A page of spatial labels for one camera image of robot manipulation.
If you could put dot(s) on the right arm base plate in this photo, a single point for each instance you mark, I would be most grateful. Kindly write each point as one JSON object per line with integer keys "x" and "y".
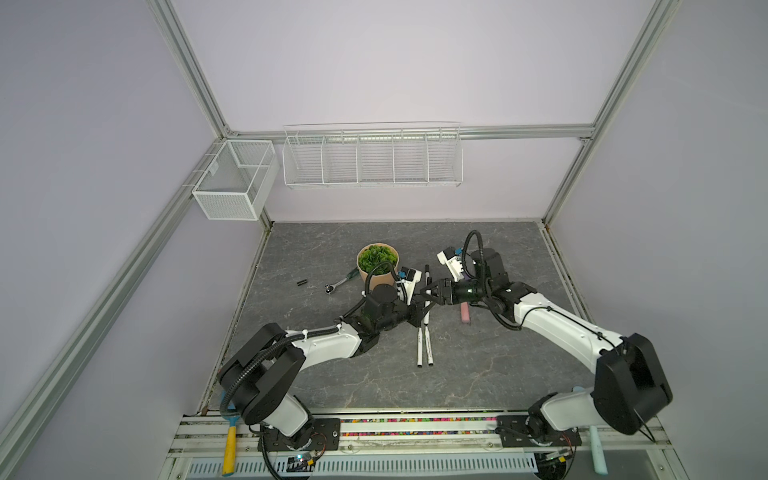
{"x": 522, "y": 430}

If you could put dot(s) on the silver wrench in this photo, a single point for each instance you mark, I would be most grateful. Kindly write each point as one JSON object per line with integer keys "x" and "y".
{"x": 331, "y": 288}

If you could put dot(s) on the white perforated cable tray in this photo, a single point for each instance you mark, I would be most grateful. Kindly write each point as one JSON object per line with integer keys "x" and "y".
{"x": 393, "y": 466}

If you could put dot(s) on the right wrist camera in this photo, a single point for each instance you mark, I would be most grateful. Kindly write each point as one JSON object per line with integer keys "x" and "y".
{"x": 450, "y": 257}

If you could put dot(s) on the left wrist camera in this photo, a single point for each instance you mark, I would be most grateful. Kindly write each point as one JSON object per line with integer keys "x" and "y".
{"x": 408, "y": 280}

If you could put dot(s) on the white mesh box basket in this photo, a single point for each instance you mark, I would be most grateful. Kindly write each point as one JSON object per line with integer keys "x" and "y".
{"x": 236, "y": 183}

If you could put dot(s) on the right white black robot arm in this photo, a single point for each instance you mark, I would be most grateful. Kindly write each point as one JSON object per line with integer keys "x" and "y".
{"x": 630, "y": 386}

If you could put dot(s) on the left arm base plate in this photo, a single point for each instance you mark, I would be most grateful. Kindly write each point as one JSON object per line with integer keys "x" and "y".
{"x": 318, "y": 434}

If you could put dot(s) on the potted green plant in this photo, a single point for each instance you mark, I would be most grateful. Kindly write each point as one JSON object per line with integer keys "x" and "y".
{"x": 372, "y": 255}

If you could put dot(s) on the white wire shelf basket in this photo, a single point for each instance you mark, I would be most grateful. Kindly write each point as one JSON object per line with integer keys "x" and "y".
{"x": 385, "y": 154}

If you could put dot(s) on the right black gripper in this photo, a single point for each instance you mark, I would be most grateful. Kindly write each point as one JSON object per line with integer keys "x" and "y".
{"x": 441, "y": 293}

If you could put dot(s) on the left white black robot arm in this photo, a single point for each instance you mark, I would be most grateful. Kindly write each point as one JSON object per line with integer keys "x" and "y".
{"x": 257, "y": 380}

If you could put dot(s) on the yellow handled blue tool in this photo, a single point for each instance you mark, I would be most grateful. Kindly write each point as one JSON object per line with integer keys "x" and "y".
{"x": 229, "y": 459}

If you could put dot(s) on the teal garden trowel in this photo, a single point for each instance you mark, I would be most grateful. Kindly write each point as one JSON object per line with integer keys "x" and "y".
{"x": 594, "y": 444}

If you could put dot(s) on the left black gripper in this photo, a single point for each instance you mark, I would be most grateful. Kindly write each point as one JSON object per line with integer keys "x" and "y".
{"x": 416, "y": 313}

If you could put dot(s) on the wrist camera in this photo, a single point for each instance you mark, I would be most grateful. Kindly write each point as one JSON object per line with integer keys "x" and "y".
{"x": 408, "y": 280}
{"x": 450, "y": 257}

